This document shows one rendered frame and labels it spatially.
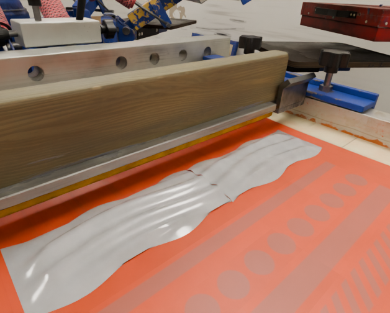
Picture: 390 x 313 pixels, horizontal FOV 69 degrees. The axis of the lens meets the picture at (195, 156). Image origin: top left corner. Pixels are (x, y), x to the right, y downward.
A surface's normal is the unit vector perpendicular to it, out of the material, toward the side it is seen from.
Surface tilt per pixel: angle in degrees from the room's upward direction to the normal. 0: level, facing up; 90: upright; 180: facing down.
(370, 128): 90
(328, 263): 0
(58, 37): 90
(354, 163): 0
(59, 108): 90
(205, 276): 0
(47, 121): 90
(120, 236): 28
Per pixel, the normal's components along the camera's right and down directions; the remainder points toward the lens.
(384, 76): -0.75, 0.31
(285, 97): 0.66, 0.40
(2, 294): 0.04, -0.86
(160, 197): 0.32, -0.48
